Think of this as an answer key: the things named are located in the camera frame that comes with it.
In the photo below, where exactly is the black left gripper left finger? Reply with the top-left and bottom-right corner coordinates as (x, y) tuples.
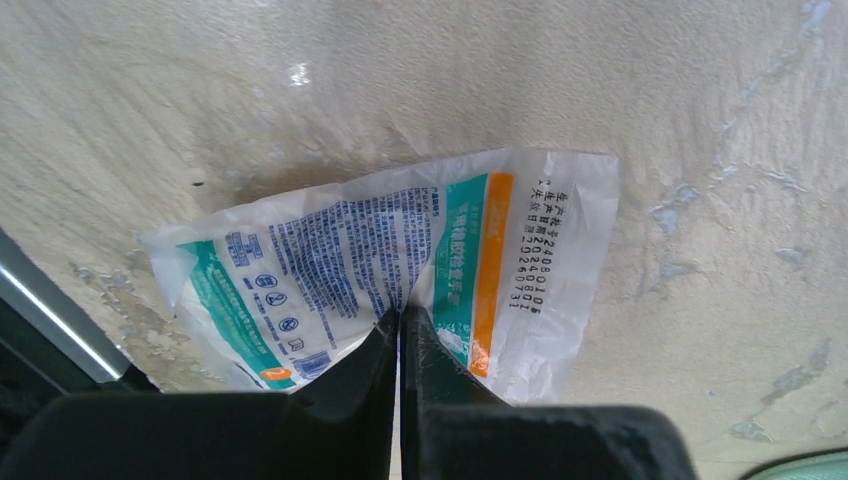
(1, 311), (399, 479)

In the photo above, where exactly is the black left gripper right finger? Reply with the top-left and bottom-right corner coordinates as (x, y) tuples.
(399, 307), (696, 479)

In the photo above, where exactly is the bandage box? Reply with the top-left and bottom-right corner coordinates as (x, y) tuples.
(138, 147), (619, 404)

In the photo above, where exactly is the mint green case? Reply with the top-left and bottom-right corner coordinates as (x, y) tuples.
(745, 450), (847, 480)

